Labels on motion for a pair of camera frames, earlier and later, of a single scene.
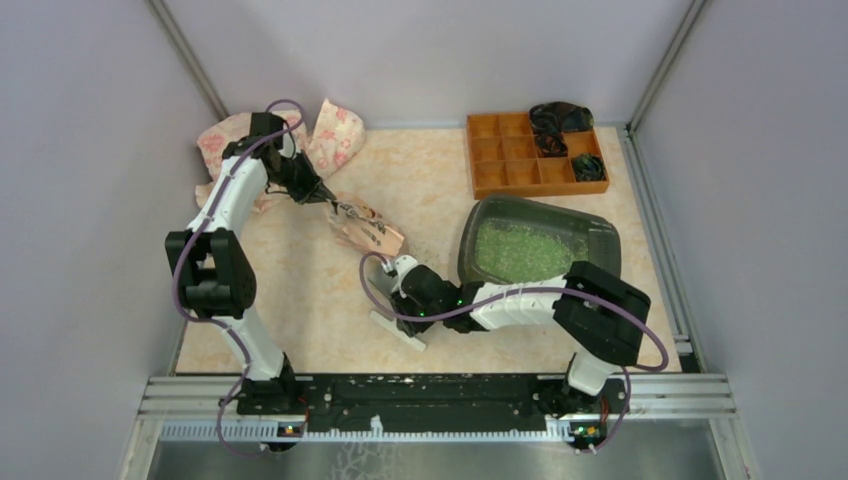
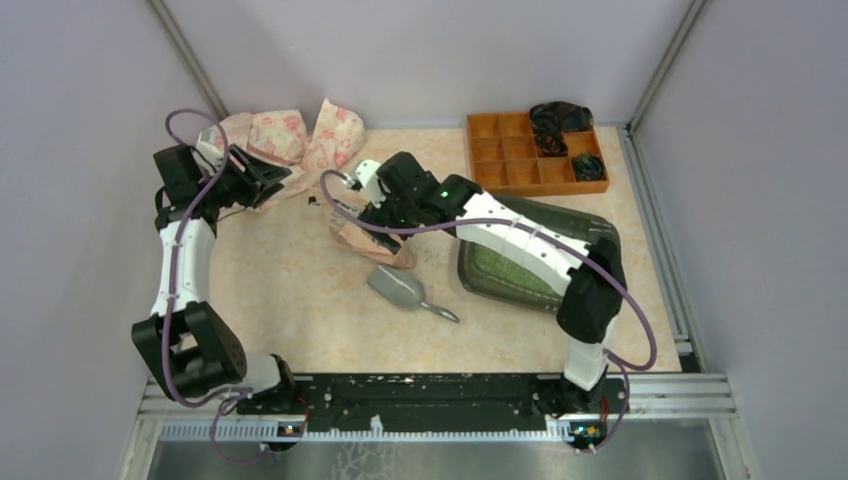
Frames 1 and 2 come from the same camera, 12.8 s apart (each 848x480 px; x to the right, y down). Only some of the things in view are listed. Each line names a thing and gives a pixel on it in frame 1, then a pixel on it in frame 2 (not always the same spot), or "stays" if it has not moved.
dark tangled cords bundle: x=551 y=120 stays
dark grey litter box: x=505 y=239 stays
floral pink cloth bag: x=329 y=134 stays
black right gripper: x=411 y=327 -> x=381 y=211
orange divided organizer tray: x=503 y=160 stays
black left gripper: x=312 y=189 -> x=259 y=181
